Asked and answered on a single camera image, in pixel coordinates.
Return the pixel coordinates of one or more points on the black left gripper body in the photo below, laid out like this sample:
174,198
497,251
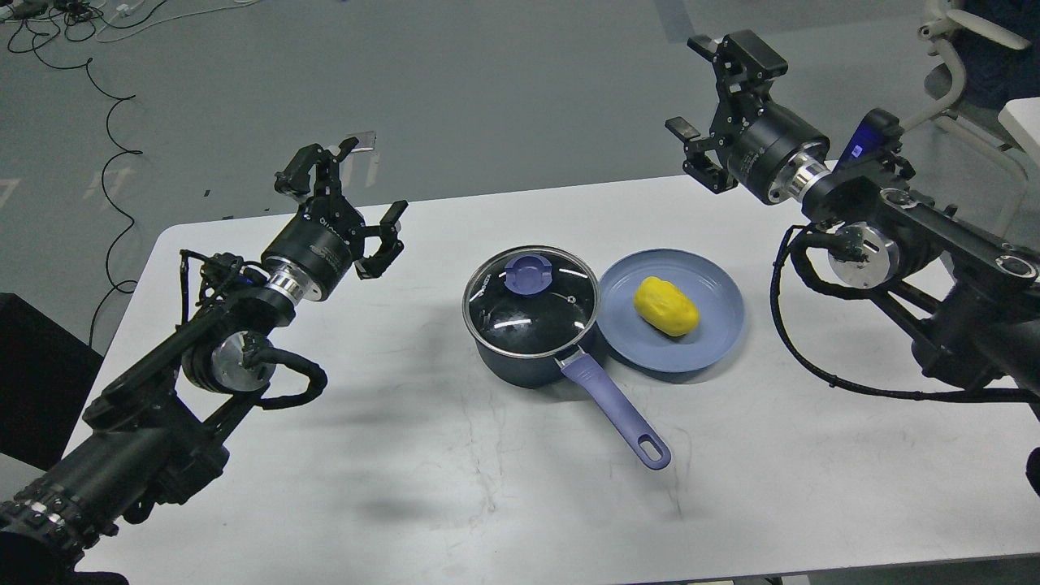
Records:
321,241

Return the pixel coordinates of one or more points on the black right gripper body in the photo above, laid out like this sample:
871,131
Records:
761,153

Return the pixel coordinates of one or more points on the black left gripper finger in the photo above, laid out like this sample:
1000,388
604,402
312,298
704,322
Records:
313,174
390,244

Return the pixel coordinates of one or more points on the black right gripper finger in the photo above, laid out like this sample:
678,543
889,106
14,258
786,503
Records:
745,68
698,164

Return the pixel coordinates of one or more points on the yellow potato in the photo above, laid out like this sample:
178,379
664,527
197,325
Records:
665,307

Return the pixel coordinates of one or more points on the glass lid with purple knob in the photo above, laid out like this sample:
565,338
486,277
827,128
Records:
531,301

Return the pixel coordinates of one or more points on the dark pot with purple handle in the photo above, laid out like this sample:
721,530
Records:
579,365

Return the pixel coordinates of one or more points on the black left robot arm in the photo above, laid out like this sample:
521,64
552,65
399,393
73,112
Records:
158,430

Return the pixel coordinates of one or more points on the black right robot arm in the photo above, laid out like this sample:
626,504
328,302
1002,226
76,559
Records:
967,300

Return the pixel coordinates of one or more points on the small clear floor plate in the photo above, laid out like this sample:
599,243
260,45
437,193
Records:
361,142

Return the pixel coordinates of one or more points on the blue plate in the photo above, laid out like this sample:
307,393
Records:
715,294

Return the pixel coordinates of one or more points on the white office chair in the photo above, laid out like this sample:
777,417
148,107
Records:
989,58

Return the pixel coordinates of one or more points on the white table edge at right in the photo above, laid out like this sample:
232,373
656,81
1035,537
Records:
1020,117

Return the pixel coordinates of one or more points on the black box at left edge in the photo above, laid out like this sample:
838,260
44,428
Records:
46,377

